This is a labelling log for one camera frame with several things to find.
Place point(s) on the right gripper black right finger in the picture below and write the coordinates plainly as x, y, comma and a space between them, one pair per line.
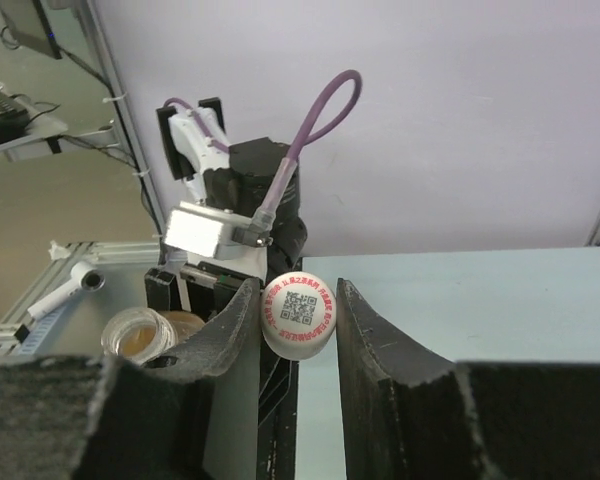
409, 413

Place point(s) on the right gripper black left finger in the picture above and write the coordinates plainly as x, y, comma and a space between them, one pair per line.
190, 414

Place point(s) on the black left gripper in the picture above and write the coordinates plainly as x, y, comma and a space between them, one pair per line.
206, 290

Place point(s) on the yellow tea bottle red label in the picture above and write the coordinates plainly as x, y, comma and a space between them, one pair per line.
141, 334

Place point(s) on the white tea bottle cap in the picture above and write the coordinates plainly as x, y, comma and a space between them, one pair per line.
298, 315

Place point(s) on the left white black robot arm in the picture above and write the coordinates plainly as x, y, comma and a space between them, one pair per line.
232, 177

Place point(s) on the white handheld device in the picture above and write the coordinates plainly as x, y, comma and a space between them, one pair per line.
83, 277

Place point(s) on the grey keyboard tray shelf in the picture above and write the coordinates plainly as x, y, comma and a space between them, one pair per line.
47, 135

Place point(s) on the black monitor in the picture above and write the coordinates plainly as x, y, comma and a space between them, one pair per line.
28, 24

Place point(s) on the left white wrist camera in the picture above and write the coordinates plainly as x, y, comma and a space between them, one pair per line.
206, 234

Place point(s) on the grey slotted cable duct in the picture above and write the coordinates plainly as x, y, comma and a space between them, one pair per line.
41, 329

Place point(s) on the black mounting base rail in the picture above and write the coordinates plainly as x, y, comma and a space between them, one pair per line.
277, 416

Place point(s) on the left aluminium frame post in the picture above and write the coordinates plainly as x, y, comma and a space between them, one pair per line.
93, 29

